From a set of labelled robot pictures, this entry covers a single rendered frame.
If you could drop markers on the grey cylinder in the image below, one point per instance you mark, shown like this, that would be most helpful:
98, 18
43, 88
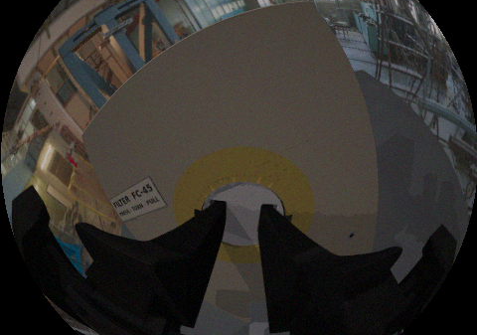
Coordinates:
244, 202

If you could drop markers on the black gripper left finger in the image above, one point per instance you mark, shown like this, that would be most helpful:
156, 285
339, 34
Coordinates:
177, 266

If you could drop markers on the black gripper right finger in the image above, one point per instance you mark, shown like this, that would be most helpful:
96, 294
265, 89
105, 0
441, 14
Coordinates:
299, 275

